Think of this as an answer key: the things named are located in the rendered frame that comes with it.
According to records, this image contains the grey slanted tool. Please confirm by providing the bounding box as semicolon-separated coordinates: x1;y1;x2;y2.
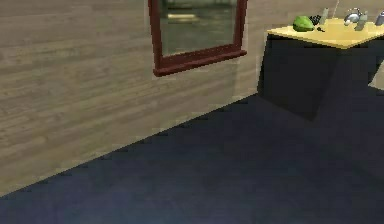
354;10;369;32

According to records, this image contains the dark red framed window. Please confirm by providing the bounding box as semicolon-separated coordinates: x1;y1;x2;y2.
147;0;249;78

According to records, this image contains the black cabinet with yellow top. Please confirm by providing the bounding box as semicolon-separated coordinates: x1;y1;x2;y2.
256;18;384;122

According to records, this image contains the green round vegetable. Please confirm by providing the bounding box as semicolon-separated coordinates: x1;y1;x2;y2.
292;15;315;33

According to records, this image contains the grey upright bottle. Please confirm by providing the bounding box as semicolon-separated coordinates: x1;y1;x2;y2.
319;7;330;26

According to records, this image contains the silver kettle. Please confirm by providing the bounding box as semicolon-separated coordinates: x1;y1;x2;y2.
343;7;364;27

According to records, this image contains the black handled utensil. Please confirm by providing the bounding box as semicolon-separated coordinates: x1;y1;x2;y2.
308;14;326;33

